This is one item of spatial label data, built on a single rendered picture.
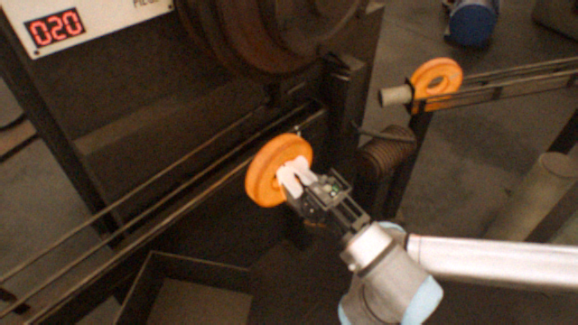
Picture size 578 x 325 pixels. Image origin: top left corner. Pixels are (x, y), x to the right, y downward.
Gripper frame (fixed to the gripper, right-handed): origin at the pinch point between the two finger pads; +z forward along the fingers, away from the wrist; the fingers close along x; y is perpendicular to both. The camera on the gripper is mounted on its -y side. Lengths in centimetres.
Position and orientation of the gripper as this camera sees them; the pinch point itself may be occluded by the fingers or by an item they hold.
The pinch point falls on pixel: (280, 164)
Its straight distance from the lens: 73.7
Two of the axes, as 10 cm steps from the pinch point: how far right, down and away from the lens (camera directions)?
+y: 1.8, -5.1, -8.4
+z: -6.6, -6.9, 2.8
